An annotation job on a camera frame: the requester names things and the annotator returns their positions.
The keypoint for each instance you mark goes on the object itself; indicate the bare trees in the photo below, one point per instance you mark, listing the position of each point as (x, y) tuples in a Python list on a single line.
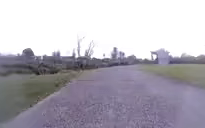
[(85, 50)]

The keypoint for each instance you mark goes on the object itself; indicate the grey gravel road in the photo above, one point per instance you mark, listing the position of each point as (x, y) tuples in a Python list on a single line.
[(123, 93)]

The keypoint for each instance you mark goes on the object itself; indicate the row of low bushes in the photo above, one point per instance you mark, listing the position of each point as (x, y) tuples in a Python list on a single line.
[(50, 65)]

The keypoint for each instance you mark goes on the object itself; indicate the pale shed building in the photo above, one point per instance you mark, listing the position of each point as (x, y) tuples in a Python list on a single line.
[(162, 56)]

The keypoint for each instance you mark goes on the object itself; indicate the mown grass field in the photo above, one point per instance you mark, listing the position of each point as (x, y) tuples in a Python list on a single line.
[(186, 71)]

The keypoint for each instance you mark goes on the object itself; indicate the grass verge with weeds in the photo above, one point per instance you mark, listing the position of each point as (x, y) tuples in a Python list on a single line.
[(20, 90)]

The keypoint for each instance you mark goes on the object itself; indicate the dark hedge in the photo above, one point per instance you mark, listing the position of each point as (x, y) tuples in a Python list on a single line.
[(193, 60)]

